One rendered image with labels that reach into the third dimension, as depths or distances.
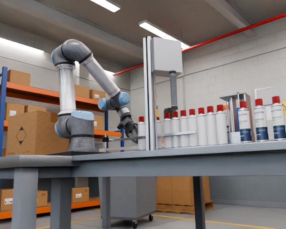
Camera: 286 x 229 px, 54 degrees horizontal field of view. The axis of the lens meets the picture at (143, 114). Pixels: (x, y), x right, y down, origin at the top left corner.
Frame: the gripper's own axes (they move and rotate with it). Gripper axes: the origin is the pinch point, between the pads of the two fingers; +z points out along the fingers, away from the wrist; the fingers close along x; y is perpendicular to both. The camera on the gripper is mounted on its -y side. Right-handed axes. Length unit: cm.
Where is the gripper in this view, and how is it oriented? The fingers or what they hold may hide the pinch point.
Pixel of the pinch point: (136, 141)
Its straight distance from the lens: 172.4
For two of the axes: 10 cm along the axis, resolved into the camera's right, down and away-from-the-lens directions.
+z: 4.3, 7.9, -4.4
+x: -7.0, 6.0, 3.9
